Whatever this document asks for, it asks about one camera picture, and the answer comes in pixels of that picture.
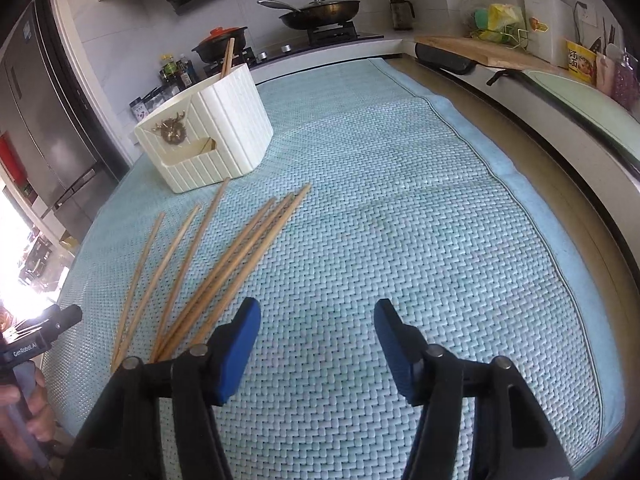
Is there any white knife holder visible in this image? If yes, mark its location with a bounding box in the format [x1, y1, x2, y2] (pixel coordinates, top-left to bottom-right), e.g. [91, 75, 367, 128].
[522, 0, 573, 68]

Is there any dark purple bag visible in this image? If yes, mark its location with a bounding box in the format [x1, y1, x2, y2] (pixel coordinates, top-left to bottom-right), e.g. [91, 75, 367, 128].
[612, 55, 640, 111]

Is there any dark glass press jug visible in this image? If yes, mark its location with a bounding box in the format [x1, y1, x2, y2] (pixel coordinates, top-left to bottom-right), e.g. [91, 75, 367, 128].
[389, 0, 416, 32]

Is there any light green cutting board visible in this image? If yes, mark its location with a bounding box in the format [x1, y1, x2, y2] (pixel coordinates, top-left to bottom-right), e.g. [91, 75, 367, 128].
[520, 70, 640, 161]

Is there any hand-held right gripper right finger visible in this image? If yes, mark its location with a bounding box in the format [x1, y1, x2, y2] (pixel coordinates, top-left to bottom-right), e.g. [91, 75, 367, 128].
[374, 298, 576, 480]

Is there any tan wooden chopstick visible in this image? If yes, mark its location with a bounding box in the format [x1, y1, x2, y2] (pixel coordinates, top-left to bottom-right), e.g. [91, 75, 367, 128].
[219, 37, 236, 80]

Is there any dark wok with glass lid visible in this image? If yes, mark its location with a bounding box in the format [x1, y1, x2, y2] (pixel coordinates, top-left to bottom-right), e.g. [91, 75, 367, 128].
[257, 0, 362, 31]

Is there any cream ribbed utensil holder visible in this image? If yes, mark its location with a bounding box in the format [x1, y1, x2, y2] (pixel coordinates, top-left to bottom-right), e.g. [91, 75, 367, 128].
[133, 63, 274, 194]

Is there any yellow instant noodle cup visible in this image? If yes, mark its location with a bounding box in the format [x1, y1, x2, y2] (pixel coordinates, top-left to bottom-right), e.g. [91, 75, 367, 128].
[566, 37, 601, 86]

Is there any grey refrigerator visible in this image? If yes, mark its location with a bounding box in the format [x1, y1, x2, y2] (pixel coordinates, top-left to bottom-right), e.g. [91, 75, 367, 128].
[0, 2, 121, 221]

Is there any person's left hand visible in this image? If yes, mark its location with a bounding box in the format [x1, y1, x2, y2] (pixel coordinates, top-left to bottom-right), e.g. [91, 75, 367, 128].
[0, 367, 56, 445]

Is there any wooden cutting board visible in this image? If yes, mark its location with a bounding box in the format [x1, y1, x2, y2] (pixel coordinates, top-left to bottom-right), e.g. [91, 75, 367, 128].
[414, 35, 558, 75]

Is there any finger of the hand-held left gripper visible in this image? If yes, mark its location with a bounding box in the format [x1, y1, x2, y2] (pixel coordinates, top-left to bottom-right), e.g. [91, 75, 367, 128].
[47, 304, 83, 333]

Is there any pink pouch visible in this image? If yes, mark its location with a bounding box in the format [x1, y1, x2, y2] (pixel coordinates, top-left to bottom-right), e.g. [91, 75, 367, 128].
[595, 52, 626, 98]

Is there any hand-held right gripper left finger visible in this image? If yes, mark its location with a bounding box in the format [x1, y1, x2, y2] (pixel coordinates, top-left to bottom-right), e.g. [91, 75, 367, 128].
[60, 297, 262, 480]

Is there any black clay pot red lid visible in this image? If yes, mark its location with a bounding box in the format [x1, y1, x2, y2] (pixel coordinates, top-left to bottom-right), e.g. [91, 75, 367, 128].
[191, 25, 249, 65]

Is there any black griddle pan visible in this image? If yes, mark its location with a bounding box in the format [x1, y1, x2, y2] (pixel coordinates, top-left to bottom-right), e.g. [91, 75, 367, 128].
[486, 67, 640, 176]

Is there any red wall hanging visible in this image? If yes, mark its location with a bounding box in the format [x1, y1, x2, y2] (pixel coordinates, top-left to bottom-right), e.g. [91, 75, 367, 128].
[0, 132, 26, 186]

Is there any black flat appliance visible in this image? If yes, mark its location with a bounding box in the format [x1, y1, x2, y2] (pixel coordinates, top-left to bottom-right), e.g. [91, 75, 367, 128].
[415, 42, 476, 76]

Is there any bunch of wooden chopsticks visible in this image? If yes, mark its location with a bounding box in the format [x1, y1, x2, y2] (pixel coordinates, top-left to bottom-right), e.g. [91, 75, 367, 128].
[110, 178, 312, 373]

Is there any light blue woven mat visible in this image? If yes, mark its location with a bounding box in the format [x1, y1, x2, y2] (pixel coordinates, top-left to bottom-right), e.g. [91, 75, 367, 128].
[42, 57, 626, 480]

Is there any black gas hob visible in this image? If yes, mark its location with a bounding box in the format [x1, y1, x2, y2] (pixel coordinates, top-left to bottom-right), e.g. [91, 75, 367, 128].
[200, 30, 386, 68]

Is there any yellow green plastic bag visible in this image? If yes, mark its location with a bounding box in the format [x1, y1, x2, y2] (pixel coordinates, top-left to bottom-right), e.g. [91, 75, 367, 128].
[462, 0, 531, 53]

